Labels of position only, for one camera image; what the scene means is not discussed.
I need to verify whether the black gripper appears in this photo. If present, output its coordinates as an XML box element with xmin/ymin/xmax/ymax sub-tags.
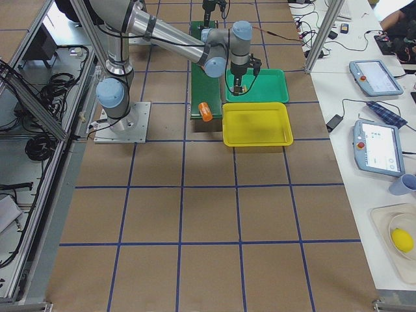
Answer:
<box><xmin>202</xmin><ymin>0</ymin><xmax>228</xmax><ymax>27</ymax></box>
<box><xmin>230</xmin><ymin>55</ymin><xmax>262</xmax><ymax>92</ymax></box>

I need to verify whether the orange 4680 cylinder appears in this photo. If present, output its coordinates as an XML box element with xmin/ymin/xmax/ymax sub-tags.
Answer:
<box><xmin>198</xmin><ymin>102</ymin><xmax>213</xmax><ymax>122</ymax></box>

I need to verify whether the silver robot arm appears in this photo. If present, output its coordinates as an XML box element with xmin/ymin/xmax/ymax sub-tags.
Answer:
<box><xmin>90</xmin><ymin>1</ymin><xmax>261</xmax><ymax>133</ymax></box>

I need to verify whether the green plastic tray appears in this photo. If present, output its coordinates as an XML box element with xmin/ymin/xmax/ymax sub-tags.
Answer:
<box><xmin>225</xmin><ymin>69</ymin><xmax>289</xmax><ymax>103</ymax></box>

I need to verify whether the green conveyor belt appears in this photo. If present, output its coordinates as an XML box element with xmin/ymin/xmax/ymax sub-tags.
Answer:
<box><xmin>189</xmin><ymin>19</ymin><xmax>228</xmax><ymax>120</ymax></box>

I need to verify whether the yellow plastic tray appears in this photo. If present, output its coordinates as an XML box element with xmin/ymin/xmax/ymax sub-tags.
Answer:
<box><xmin>222</xmin><ymin>102</ymin><xmax>294</xmax><ymax>147</ymax></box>

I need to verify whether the black power adapter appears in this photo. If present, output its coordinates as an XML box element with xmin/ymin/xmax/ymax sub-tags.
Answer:
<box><xmin>326</xmin><ymin>114</ymin><xmax>343</xmax><ymax>133</ymax></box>

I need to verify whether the upper teach pendant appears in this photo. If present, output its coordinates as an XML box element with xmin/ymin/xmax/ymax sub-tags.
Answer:
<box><xmin>348</xmin><ymin>60</ymin><xmax>404</xmax><ymax>97</ymax></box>

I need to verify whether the teach pendant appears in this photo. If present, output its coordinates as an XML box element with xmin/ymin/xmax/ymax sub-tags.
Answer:
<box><xmin>352</xmin><ymin>120</ymin><xmax>405</xmax><ymax>177</ymax></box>
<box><xmin>348</xmin><ymin>60</ymin><xmax>404</xmax><ymax>97</ymax></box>

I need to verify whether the lower teach pendant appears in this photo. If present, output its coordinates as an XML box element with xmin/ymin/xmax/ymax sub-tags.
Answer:
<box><xmin>352</xmin><ymin>120</ymin><xmax>405</xmax><ymax>177</ymax></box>

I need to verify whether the blue plaid cloth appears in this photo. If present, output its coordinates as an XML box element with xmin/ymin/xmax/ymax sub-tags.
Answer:
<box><xmin>366</xmin><ymin>101</ymin><xmax>408</xmax><ymax>129</ymax></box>

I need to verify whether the blue cup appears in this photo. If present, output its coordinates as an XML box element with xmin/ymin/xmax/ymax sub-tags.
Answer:
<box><xmin>388</xmin><ymin>174</ymin><xmax>415</xmax><ymax>196</ymax></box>

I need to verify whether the white bowl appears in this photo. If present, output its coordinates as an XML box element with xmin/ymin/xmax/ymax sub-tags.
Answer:
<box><xmin>388</xmin><ymin>213</ymin><xmax>415</xmax><ymax>260</ymax></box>

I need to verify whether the yellow lemon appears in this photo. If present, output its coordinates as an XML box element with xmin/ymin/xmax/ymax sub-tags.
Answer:
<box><xmin>391</xmin><ymin>228</ymin><xmax>414</xmax><ymax>253</ymax></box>

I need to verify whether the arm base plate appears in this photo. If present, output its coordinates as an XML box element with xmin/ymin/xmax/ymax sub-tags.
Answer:
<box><xmin>93</xmin><ymin>101</ymin><xmax>151</xmax><ymax>144</ymax></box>

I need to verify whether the aluminium frame post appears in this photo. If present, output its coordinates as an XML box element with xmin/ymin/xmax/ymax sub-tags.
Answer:
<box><xmin>305</xmin><ymin>0</ymin><xmax>345</xmax><ymax>73</ymax></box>

